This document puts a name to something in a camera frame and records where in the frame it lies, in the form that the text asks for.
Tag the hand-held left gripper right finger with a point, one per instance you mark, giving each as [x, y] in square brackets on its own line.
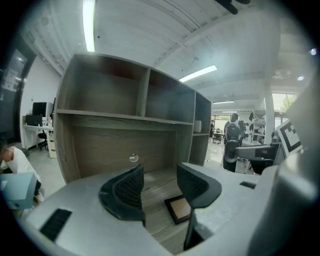
[225, 215]

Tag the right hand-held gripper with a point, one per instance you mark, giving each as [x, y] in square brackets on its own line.
[290, 140]

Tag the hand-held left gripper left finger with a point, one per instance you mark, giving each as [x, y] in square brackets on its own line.
[90, 225]

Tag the dark framed picture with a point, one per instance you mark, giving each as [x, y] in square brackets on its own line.
[180, 209]

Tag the wooden desk shelf unit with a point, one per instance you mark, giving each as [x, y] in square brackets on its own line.
[112, 145]

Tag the white metal shelf rack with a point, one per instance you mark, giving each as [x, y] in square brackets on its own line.
[258, 125]

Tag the long ceiling light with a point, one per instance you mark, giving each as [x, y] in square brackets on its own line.
[198, 73]
[88, 25]
[223, 102]

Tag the white mug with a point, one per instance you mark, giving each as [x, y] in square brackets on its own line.
[198, 126]

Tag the glass window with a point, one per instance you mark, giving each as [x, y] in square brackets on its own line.
[283, 102]

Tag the light blue box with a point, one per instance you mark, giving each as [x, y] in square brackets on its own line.
[17, 190]

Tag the round ceiling lamp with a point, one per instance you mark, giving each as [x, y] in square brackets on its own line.
[300, 78]

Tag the black office chair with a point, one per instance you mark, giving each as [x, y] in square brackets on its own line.
[43, 137]

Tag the white office table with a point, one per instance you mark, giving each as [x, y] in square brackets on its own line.
[37, 127]

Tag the black box device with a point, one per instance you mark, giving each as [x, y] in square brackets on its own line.
[34, 120]

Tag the black monitor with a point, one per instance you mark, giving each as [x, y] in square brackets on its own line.
[39, 109]

